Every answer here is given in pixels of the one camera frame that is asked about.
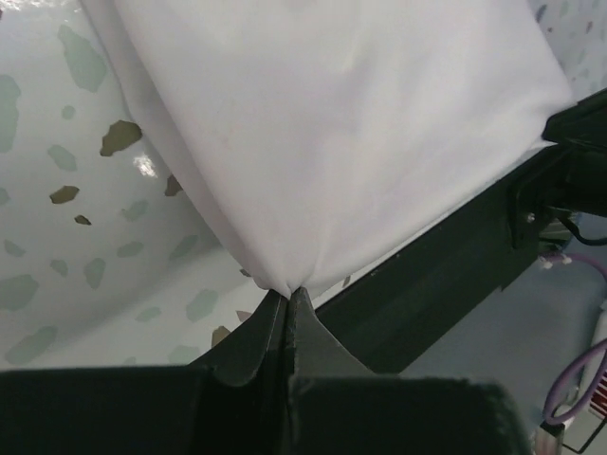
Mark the white t shirt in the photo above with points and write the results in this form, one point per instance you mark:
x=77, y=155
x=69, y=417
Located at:
x=314, y=137

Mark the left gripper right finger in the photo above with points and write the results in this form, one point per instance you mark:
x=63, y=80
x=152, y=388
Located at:
x=335, y=405

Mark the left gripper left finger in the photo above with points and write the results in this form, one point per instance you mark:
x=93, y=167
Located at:
x=228, y=401

